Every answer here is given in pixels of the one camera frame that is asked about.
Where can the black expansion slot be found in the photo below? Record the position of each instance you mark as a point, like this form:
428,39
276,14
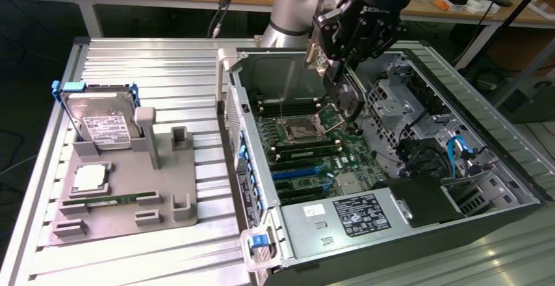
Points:
302,195

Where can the black tripod pole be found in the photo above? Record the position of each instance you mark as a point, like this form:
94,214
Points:
522,6

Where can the silver chipset heat sink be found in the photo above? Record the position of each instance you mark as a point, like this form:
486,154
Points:
348,182

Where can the open black pc case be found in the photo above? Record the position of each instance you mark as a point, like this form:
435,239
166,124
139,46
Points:
498,175

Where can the grey power supply unit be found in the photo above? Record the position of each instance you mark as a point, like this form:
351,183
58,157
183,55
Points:
312,224

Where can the hard disk with blue carrier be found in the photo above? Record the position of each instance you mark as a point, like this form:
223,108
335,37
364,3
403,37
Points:
104,123

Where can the green ram stick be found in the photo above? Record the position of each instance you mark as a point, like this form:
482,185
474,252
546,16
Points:
116,199

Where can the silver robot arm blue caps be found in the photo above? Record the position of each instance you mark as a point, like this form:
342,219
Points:
290,16

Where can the blue expansion slot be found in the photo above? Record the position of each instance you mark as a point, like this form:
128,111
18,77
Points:
296,172

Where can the grey plastic parts rack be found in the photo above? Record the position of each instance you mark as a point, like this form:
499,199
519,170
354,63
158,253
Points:
126,175

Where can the thin metal locking lever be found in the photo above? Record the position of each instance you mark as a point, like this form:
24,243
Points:
283,110

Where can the black ram stick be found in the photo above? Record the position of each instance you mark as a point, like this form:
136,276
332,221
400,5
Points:
307,152

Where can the blue case latch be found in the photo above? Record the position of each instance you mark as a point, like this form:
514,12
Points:
256,242

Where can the black gpu card metal bracket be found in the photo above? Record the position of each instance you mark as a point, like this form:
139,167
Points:
348,100

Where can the metal socket cover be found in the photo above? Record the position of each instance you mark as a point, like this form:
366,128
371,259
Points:
328,121

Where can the silver metal drive cage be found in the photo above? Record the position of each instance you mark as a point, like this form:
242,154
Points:
390,110

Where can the cpu socket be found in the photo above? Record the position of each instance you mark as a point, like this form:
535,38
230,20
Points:
302,131

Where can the green motherboard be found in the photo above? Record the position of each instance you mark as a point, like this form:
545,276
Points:
351,156

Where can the white orange plastic parts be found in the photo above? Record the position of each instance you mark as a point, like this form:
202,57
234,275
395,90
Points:
459,4

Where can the silver cpu chip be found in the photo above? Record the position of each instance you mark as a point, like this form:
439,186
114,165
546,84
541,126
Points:
91,178

